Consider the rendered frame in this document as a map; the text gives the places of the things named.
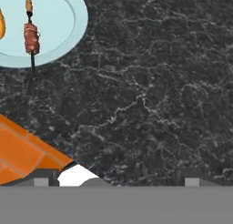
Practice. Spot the pale blue round plate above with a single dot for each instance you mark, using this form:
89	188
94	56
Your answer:
60	24

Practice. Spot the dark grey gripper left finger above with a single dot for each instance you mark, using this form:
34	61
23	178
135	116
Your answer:
45	176

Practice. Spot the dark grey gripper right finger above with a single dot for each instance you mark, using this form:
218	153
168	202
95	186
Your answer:
194	176

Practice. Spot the golden brown baguette bread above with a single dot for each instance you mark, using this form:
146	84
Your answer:
2	25

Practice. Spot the kebab skewer with meat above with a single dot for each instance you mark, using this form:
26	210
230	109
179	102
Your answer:
31	36

